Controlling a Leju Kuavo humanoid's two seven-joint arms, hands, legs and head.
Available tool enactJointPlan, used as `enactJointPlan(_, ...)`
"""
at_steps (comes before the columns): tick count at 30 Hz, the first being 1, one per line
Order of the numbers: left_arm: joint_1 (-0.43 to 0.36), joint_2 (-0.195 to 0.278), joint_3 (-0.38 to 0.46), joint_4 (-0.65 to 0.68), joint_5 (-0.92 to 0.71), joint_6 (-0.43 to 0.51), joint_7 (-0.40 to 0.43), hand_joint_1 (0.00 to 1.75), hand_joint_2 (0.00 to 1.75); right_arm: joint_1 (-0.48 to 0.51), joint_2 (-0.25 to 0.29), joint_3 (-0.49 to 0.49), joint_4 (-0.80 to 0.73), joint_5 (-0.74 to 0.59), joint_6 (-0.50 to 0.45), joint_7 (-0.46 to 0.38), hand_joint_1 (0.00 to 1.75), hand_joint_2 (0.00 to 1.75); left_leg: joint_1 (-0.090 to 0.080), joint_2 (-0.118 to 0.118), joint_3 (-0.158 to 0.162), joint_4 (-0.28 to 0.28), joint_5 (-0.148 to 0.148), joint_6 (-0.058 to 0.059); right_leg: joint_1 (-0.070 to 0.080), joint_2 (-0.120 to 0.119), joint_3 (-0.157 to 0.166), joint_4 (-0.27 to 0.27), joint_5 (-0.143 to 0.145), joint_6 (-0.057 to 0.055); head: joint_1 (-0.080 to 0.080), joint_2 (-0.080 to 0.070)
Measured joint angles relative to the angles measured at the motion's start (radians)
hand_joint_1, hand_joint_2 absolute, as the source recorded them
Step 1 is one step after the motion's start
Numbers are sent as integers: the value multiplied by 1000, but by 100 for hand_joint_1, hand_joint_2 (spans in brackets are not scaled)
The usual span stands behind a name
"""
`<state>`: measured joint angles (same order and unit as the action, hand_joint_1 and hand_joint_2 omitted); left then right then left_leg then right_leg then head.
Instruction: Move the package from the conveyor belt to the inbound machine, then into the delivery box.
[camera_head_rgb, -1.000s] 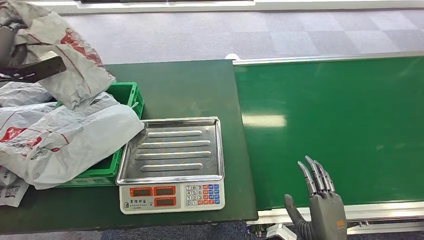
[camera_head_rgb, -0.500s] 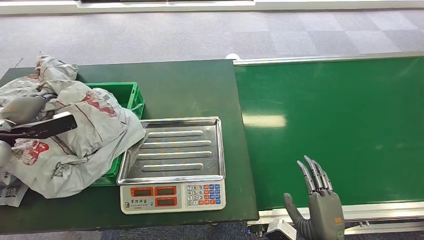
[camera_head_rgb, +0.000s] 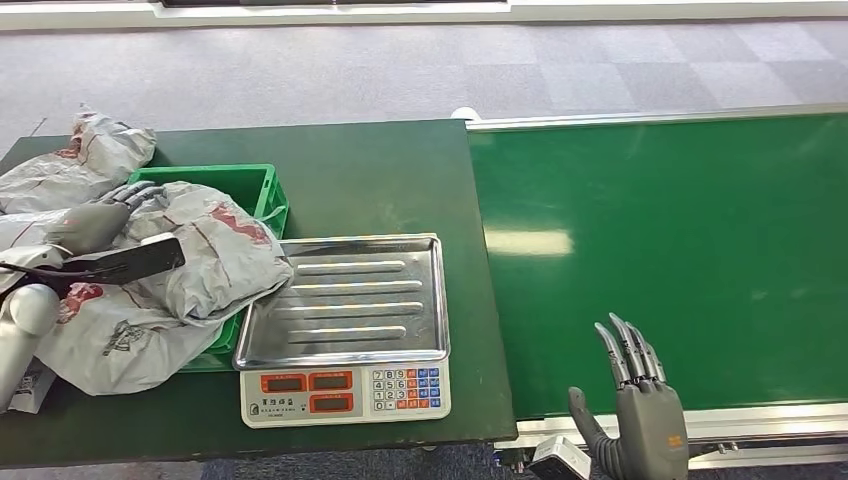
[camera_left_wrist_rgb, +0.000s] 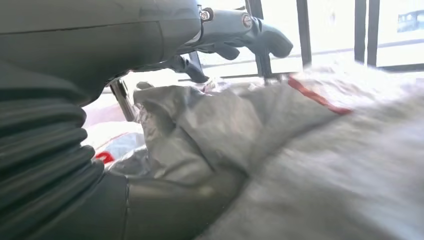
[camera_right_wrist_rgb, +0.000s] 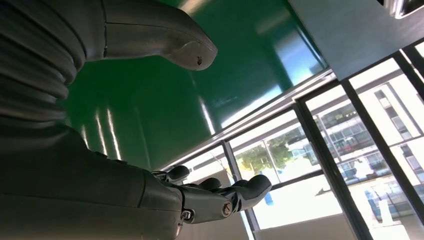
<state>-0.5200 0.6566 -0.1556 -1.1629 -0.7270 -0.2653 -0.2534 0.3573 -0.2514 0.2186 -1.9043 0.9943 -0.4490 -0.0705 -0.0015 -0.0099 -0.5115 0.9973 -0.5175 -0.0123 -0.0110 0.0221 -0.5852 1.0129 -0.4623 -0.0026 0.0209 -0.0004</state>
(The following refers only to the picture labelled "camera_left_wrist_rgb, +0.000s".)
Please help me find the large white plastic mailer package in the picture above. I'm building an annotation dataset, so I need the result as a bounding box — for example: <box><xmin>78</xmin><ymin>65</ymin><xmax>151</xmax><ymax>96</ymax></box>
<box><xmin>81</xmin><ymin>120</ymin><xmax>148</xmax><ymax>167</ymax></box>

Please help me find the grey red-printed plastic mailer package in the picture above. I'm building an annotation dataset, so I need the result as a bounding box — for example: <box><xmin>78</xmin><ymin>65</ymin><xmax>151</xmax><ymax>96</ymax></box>
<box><xmin>109</xmin><ymin>62</ymin><xmax>424</xmax><ymax>240</ymax></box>

